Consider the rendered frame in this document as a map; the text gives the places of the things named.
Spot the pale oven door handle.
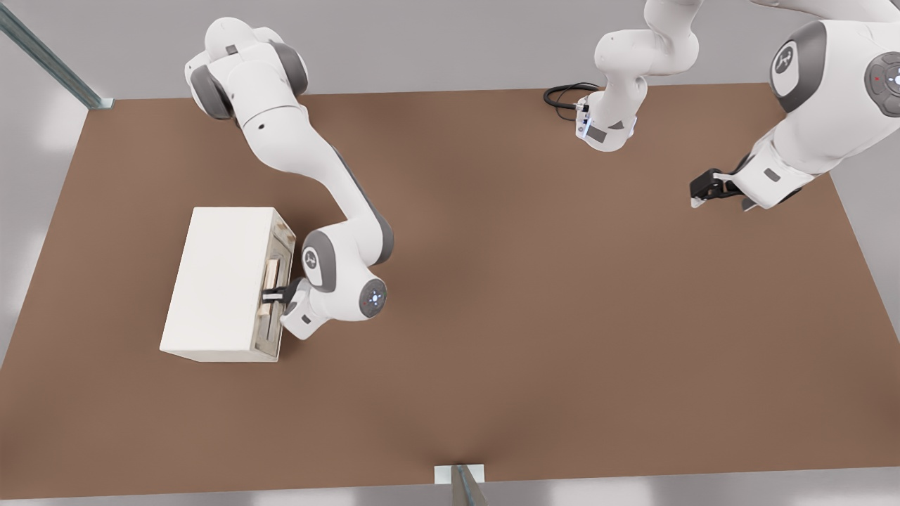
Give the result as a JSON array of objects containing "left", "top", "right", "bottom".
[{"left": 264, "top": 257, "right": 283, "bottom": 323}]

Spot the white oven door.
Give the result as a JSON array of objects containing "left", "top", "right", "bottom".
[{"left": 252, "top": 209, "right": 297, "bottom": 362}]

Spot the white oven body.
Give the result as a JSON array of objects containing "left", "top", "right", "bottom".
[{"left": 160, "top": 206, "right": 276, "bottom": 363}]

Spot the black cable loop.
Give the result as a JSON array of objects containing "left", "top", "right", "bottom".
[{"left": 543, "top": 82, "right": 603, "bottom": 122}]

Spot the silver frame post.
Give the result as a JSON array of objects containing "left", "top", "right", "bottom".
[
  {"left": 0, "top": 3, "right": 114, "bottom": 110},
  {"left": 434, "top": 464, "right": 488, "bottom": 506}
]

